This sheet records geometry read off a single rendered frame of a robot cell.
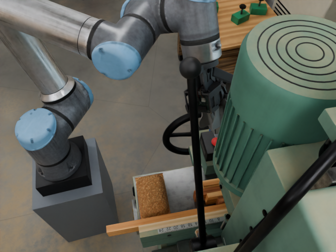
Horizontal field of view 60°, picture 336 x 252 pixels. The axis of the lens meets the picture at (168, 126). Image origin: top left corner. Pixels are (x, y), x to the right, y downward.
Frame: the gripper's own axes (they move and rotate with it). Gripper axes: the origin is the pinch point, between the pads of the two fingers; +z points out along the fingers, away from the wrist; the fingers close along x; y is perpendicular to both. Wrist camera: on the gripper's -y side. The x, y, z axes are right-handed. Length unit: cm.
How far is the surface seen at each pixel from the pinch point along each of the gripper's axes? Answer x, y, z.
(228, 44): -51, -112, 10
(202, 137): -7.6, -3.5, 6.7
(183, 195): -10.2, 8.2, 21.2
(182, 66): 10.5, 24.7, -27.0
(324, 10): -2, -142, 0
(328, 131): 31.6, 30.0, -22.3
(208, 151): -4.3, -0.5, 9.0
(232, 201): 9.3, 12.5, 12.1
